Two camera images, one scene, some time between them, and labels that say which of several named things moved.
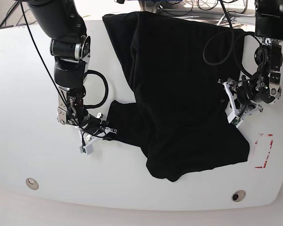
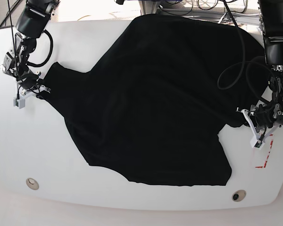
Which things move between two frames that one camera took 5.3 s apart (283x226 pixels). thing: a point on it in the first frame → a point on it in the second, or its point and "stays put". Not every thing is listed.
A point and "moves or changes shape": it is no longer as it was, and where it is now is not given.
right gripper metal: (268, 58) → (278, 112)
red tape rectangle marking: (270, 146) stays put
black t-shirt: (178, 118) moves or changes shape
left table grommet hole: (32, 183) stays put
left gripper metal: (71, 110) → (15, 61)
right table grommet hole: (238, 195) stays put
